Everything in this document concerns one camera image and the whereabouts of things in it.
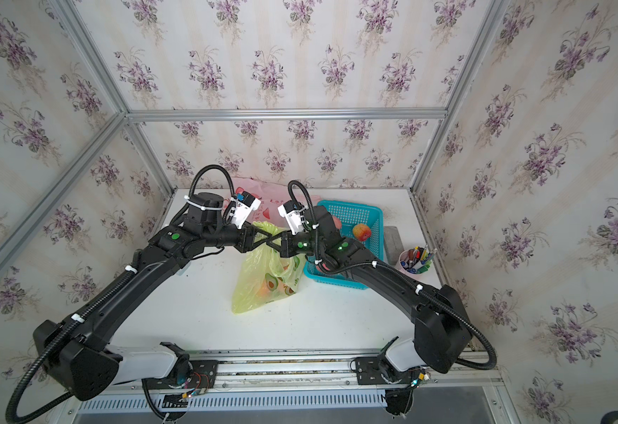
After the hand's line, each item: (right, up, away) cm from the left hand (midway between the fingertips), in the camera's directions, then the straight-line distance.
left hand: (268, 233), depth 72 cm
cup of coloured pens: (+47, -10, +13) cm, 50 cm away
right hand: (+1, -3, 0) cm, 3 cm away
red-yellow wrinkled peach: (+31, -1, +25) cm, 40 cm away
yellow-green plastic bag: (-2, -13, +6) cm, 14 cm away
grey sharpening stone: (+43, -6, +26) cm, 51 cm away
